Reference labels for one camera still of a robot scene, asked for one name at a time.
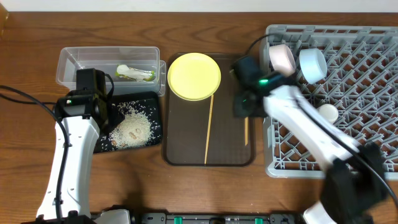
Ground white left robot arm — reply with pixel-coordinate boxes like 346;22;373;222
34;68;124;223

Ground wooden chopstick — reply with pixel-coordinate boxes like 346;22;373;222
244;117;249;146
204;95;214;165

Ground black waste tray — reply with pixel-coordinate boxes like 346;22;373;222
93;91;163;154

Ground dark brown serving tray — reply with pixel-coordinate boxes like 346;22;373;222
162;54;256;167

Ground yellow plate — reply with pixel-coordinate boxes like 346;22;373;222
167;53;221;101

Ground pink bowl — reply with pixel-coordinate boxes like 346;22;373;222
269;44;296;77

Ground light blue bowl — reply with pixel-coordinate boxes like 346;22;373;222
299;48;327;84

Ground food wrapper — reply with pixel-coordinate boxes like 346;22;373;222
115;65;155;82

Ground grey dishwasher rack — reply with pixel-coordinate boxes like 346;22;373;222
259;24;397;180

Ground rice leftovers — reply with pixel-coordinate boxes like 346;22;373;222
102;101;161;149

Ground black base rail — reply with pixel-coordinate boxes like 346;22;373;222
93;203;308;224

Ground pale green cup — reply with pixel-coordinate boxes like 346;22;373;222
317;104;338;123

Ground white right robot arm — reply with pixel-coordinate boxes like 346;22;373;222
231;55;395;223

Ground clear plastic waste bin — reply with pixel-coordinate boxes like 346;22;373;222
56;46;167;96

